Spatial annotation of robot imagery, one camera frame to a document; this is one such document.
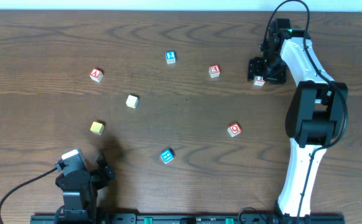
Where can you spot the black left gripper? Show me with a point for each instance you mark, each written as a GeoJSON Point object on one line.
{"type": "Point", "coordinates": [97, 174]}

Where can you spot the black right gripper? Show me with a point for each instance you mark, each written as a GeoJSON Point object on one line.
{"type": "Point", "coordinates": [267, 72]}

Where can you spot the red letter I block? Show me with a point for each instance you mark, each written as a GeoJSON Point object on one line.
{"type": "Point", "coordinates": [259, 81]}

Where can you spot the blue number 2 block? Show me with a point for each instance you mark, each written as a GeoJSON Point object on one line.
{"type": "Point", "coordinates": [170, 57]}

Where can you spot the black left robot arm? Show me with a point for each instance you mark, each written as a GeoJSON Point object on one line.
{"type": "Point", "coordinates": [80, 209]}

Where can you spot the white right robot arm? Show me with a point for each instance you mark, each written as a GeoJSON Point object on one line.
{"type": "Point", "coordinates": [316, 115]}

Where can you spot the yellow pineapple block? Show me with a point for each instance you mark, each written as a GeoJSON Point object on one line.
{"type": "Point", "coordinates": [97, 127]}

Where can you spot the red letter E block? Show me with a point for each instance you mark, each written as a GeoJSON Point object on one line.
{"type": "Point", "coordinates": [214, 71]}

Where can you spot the blue letter H block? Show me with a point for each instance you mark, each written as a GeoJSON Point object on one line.
{"type": "Point", "coordinates": [167, 156]}

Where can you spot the red letter Q block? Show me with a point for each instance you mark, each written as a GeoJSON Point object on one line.
{"type": "Point", "coordinates": [234, 130]}

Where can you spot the cream wooden block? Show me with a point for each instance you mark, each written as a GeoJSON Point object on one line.
{"type": "Point", "coordinates": [132, 101]}

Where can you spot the red letter A block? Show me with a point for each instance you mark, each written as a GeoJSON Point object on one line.
{"type": "Point", "coordinates": [96, 75]}

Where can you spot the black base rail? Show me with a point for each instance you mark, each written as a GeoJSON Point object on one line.
{"type": "Point", "coordinates": [252, 218]}

